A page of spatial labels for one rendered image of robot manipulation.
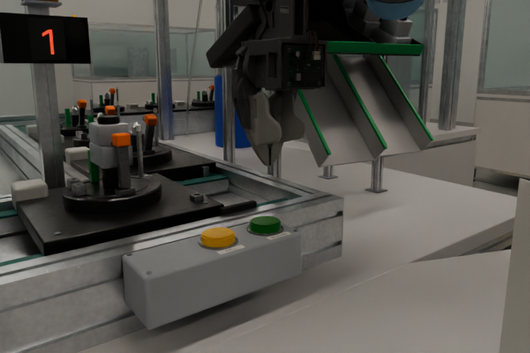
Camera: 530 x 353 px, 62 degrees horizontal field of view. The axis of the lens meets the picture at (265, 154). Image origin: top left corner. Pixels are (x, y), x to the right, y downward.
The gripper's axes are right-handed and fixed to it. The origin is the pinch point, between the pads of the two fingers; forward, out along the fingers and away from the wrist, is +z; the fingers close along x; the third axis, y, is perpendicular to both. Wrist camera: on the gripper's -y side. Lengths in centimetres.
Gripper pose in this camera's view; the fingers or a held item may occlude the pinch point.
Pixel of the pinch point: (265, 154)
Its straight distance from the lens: 55.9
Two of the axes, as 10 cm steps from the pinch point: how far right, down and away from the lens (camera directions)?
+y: 6.0, 1.5, -7.8
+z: 0.0, 9.8, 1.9
